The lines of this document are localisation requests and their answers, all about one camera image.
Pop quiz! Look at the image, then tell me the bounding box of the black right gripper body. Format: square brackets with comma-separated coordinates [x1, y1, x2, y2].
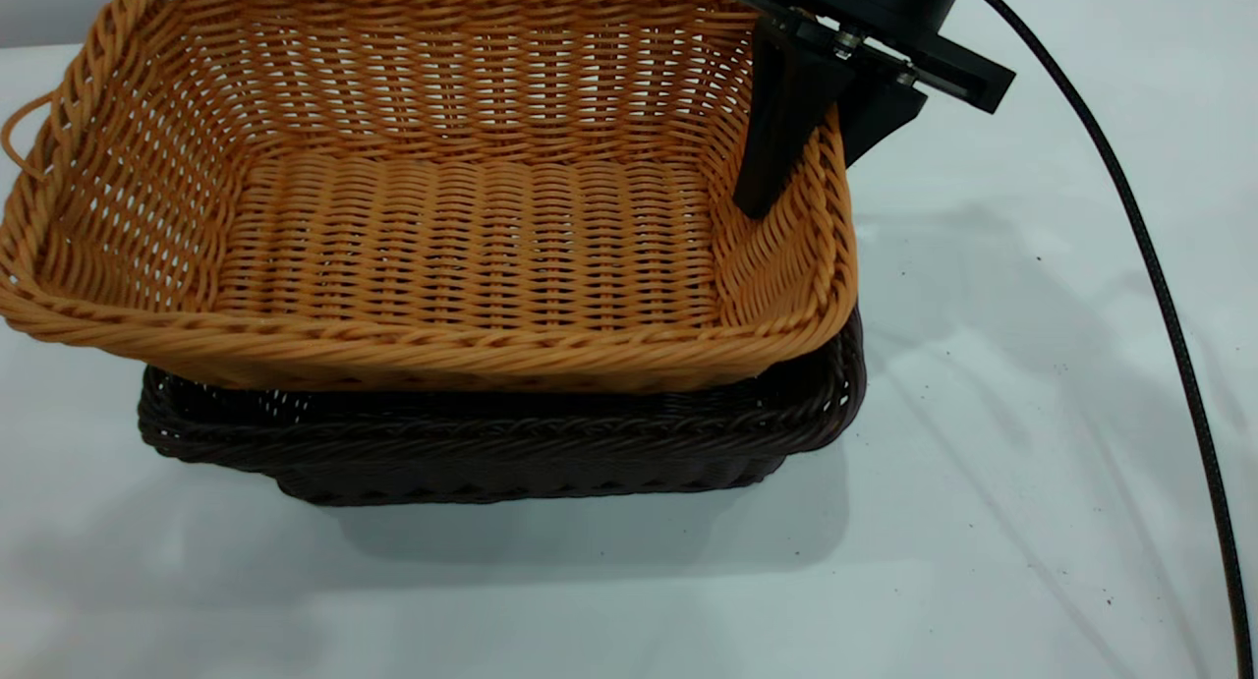
[688, 0, 1018, 116]

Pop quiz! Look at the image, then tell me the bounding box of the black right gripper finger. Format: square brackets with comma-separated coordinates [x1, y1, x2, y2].
[838, 65, 930, 169]
[732, 16, 858, 220]

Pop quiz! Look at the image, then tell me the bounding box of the black woven basket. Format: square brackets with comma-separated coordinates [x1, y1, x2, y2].
[138, 306, 869, 508]

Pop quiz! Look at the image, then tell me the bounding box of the orange woven basket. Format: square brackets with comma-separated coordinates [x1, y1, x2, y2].
[0, 0, 859, 395]

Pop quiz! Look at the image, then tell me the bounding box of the black braided camera cable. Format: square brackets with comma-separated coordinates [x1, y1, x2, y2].
[966, 0, 1258, 679]

